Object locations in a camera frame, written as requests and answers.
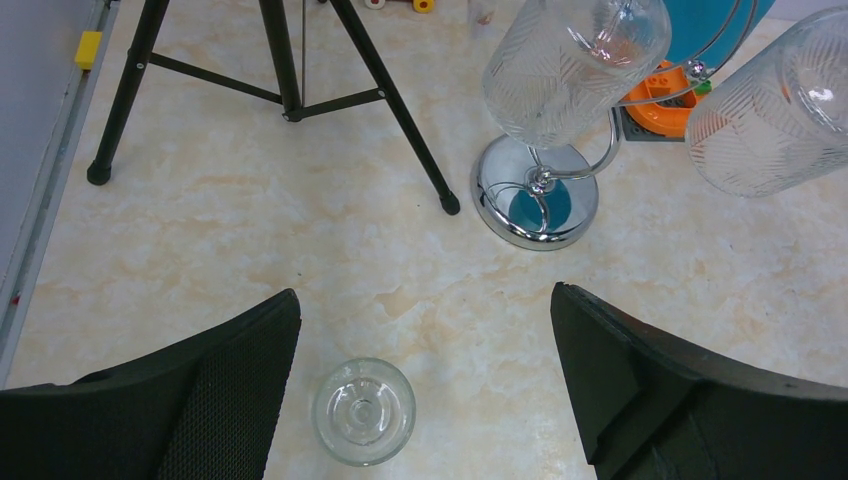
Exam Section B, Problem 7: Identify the yellow side clip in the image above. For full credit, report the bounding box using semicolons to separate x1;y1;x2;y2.
74;30;103;71

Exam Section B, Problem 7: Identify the orange toy block piece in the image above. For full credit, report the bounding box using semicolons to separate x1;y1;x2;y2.
622;67;712;137

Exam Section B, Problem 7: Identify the blue wine glass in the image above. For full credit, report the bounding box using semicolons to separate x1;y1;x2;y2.
665;0;775;70

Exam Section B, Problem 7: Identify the red yellow toy car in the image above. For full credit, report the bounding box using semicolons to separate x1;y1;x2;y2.
364;0;437;15

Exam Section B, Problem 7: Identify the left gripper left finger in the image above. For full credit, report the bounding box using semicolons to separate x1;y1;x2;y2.
1;289;301;479

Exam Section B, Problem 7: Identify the clear ribbed wine glass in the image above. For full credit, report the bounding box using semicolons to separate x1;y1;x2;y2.
311;358;416;467
685;6;847;198
482;1;671;149

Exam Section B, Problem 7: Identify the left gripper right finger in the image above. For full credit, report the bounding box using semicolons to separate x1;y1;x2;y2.
550;283;847;479

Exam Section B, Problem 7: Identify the chrome wine glass rack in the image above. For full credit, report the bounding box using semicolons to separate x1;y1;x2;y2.
468;0;761;253

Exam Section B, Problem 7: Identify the black music stand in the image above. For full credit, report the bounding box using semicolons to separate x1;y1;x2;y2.
86;0;460;216

